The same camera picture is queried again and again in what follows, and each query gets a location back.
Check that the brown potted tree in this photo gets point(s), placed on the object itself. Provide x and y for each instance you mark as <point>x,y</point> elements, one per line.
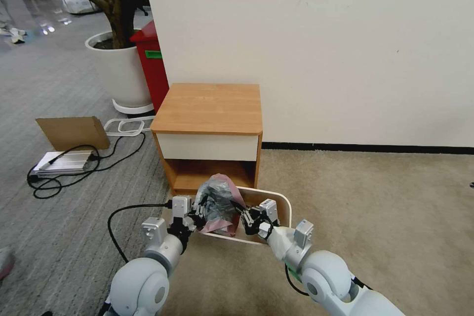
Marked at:
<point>118,16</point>

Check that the pink grey garbage bag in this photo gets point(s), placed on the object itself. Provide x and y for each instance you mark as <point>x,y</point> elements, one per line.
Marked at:
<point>218,197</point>

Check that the white plant pot saucer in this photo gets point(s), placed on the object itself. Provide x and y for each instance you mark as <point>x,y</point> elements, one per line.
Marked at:
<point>129,108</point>

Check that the black baseboard strip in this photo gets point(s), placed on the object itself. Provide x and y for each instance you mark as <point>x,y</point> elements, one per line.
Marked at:
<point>370,147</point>

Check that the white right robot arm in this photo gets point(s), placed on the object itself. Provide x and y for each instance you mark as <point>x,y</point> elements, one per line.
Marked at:
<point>326,279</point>

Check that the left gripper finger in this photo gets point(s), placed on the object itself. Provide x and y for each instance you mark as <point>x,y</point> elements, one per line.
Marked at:
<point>193,225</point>
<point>199,208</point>

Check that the white round plant pot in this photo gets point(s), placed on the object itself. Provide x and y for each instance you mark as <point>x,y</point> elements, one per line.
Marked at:
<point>122,75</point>

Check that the white background box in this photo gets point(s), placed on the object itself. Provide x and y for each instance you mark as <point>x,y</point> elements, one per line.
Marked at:
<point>77,4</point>

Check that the black chair base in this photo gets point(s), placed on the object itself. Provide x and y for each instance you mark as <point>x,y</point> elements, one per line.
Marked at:
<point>142,3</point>

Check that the white nightstand drawer front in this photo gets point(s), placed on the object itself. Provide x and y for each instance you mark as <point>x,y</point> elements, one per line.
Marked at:
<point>207,147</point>

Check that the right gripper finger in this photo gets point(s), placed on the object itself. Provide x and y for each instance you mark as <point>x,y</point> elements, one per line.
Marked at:
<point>240,208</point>
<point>247,226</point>

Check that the red bin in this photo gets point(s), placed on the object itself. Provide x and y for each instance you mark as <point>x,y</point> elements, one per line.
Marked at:
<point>153,79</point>

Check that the person's foot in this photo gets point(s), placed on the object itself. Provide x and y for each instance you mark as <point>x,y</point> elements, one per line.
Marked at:
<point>15,32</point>

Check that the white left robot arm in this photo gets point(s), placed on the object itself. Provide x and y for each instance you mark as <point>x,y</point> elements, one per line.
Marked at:
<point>137,286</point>

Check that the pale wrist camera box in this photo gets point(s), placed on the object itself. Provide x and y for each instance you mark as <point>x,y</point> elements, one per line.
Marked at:
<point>181,205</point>
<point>268,208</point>

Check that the white trash can wooden rim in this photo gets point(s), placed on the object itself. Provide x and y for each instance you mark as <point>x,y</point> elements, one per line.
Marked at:
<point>281,212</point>

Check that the silver metal box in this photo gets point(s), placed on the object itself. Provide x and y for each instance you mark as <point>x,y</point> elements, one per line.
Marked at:
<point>63,163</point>

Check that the green label on bin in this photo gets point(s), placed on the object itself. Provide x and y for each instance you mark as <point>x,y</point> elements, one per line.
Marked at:
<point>153,54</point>

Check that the brown cardboard sheet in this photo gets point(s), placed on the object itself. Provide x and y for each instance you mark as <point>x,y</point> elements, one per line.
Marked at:
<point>74,132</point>

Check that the wooden nightstand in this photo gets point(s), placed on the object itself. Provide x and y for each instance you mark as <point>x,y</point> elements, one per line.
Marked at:
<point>207,108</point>

